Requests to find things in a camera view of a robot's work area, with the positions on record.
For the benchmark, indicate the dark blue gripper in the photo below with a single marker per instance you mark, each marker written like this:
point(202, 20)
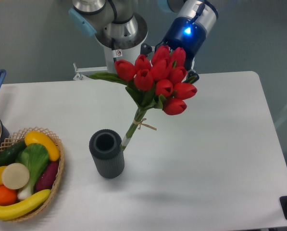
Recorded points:
point(181, 34)

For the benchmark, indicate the red tulip bouquet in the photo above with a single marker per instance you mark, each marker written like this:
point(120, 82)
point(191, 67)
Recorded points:
point(152, 84)

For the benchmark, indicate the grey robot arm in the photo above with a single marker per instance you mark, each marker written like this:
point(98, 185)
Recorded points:
point(122, 32)

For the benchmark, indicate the dark grey ribbed vase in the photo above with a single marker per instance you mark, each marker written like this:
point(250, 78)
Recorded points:
point(107, 154)

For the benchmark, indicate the green bok choy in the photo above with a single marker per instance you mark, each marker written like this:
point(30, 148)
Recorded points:
point(35, 157)

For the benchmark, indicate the woven wicker basket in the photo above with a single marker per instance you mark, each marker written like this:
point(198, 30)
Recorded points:
point(19, 136)

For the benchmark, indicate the purple sweet potato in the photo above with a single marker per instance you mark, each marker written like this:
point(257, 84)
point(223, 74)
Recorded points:
point(48, 177)

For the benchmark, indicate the dark green cucumber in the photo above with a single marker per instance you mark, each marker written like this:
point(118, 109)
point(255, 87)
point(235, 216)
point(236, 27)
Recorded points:
point(9, 155)

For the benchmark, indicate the beige round disc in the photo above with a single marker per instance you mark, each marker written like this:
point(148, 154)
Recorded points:
point(15, 176)

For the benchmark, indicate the orange fruit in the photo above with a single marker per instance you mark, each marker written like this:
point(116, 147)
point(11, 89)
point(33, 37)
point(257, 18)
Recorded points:
point(7, 196)

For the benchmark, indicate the long yellow banana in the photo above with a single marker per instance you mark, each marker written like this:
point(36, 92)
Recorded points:
point(21, 208)

